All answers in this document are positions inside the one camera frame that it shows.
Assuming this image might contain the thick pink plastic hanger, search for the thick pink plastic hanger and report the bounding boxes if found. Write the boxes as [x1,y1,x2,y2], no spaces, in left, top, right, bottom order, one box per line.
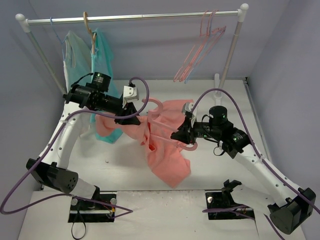
[141,98,199,153]

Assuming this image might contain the salmon pink t shirt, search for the salmon pink t shirt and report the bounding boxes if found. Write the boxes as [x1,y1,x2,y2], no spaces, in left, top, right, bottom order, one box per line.
[95,115,191,188]

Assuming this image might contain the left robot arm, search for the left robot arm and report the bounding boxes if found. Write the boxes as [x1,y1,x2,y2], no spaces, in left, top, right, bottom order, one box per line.
[26,72,140,210]

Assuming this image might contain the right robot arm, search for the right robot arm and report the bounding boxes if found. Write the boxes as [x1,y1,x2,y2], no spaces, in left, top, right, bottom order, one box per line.
[171,103,316,235]

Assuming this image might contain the teal green t shirt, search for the teal green t shirt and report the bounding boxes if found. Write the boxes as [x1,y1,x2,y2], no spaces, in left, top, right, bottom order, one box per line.
[91,28,123,144]

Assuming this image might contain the pale mint white shirt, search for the pale mint white shirt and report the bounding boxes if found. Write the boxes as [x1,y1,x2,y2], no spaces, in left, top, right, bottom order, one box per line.
[63,30,91,92]

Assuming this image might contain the thin pink hanger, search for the thin pink hanger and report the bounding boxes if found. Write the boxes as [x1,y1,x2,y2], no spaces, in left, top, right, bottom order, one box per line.
[172,9,227,84]

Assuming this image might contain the wooden hanger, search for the wooden hanger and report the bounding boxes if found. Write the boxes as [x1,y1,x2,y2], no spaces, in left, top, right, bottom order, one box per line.
[83,11,97,55]

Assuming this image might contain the white metal clothes rack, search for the white metal clothes rack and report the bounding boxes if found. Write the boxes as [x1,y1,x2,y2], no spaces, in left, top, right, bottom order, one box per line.
[15,3,249,94]

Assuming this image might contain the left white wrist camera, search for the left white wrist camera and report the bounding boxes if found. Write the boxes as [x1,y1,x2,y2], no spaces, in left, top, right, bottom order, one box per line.
[122,86,140,105]

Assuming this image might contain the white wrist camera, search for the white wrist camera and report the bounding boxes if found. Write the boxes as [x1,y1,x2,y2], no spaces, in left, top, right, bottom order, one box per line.
[122,86,140,105]
[182,102,198,127]

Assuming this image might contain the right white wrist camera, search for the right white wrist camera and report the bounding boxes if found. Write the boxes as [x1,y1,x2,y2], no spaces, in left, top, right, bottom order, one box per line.
[182,102,198,127]

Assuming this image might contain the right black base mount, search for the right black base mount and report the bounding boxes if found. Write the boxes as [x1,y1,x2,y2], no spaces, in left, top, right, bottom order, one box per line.
[202,180,255,221]

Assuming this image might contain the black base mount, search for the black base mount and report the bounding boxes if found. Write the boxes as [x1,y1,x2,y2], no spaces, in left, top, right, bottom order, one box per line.
[202,180,255,221]
[68,197,115,224]

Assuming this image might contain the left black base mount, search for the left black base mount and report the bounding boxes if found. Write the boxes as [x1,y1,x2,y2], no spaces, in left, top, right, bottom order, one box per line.
[68,197,115,224]

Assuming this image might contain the blue wire hanger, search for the blue wire hanger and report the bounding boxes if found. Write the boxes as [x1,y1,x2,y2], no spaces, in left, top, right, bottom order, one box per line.
[49,17,66,60]

